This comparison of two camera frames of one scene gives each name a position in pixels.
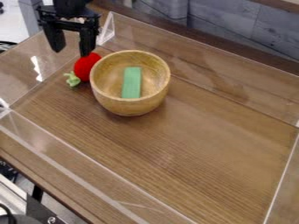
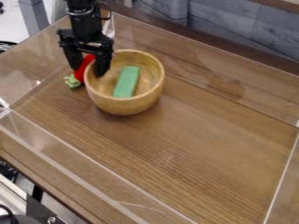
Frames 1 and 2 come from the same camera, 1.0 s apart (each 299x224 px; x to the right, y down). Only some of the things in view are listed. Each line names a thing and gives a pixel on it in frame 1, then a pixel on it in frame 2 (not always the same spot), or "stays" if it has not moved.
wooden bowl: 130,81 stays
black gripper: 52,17 → 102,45
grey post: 28,7 stays
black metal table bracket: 38,210 stays
